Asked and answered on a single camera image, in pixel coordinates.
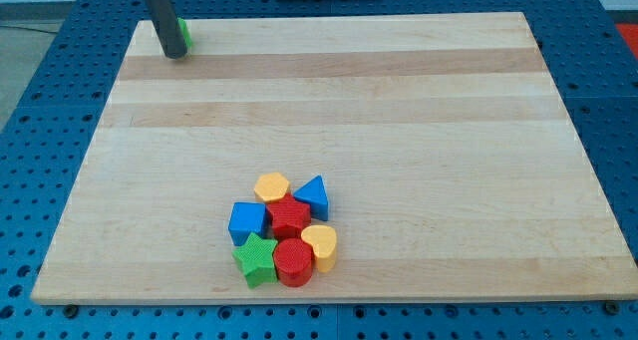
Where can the red star block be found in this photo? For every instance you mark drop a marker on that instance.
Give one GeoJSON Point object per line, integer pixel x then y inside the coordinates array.
{"type": "Point", "coordinates": [289, 217]}

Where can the green star block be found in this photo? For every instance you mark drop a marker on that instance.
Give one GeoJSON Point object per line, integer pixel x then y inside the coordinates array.
{"type": "Point", "coordinates": [254, 260]}

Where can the blue triangle block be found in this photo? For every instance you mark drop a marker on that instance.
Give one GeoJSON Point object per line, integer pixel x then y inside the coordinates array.
{"type": "Point", "coordinates": [315, 195]}

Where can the yellow hexagon block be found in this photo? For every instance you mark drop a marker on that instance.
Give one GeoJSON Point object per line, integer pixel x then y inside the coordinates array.
{"type": "Point", "coordinates": [271, 187]}

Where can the yellow heart block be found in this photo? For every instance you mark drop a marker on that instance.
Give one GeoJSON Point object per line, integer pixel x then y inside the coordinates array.
{"type": "Point", "coordinates": [323, 241]}

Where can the blue cube block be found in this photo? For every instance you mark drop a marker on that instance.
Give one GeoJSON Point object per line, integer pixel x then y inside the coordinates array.
{"type": "Point", "coordinates": [247, 218]}

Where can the red cylinder block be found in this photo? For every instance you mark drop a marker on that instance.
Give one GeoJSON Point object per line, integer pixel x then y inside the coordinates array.
{"type": "Point", "coordinates": [293, 259]}

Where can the wooden board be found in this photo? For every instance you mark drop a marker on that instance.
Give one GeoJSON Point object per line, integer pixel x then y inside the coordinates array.
{"type": "Point", "coordinates": [453, 169]}

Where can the green block behind rod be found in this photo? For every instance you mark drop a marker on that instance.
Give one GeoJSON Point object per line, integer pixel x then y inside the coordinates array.
{"type": "Point", "coordinates": [185, 32]}

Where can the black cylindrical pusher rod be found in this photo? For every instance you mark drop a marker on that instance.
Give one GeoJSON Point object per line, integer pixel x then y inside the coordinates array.
{"type": "Point", "coordinates": [167, 28]}

